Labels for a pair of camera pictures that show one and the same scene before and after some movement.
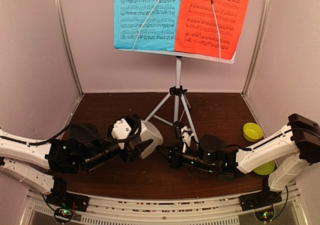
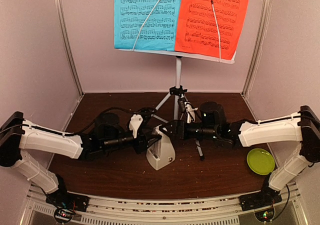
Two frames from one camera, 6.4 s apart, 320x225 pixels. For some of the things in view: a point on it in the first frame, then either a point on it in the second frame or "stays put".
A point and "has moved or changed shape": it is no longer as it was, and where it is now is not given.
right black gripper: [174, 160] to [175, 128]
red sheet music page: [197, 32] stays put
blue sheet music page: [132, 4] stays put
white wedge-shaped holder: [149, 131] has moved or changed shape
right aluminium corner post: [263, 29] stays put
